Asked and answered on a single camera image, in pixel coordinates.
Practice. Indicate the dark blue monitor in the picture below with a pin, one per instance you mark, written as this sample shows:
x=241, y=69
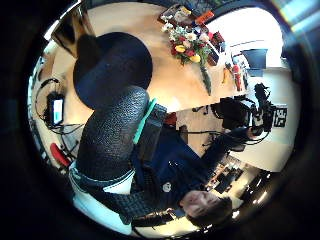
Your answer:
x=255, y=58

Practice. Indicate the white marker cube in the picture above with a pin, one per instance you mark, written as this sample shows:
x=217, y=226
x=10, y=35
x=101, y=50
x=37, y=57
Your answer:
x=280, y=116

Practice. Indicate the orange packet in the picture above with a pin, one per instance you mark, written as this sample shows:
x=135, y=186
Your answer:
x=205, y=16

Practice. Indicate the colourful flower bouquet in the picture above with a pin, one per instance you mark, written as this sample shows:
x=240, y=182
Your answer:
x=188, y=45

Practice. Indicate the dark tray with items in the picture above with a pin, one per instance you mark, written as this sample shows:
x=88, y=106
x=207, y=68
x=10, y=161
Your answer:
x=176, y=15

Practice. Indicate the red bottle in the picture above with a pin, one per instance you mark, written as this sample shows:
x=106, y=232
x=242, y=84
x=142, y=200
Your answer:
x=237, y=77

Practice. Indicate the black device with lit screen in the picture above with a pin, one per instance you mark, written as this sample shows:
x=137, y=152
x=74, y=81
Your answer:
x=56, y=110

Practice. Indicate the the person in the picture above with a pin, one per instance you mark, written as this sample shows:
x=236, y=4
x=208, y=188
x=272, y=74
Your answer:
x=173, y=160

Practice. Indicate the red flower bunch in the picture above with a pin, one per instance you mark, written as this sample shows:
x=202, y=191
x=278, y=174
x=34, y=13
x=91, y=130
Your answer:
x=218, y=37

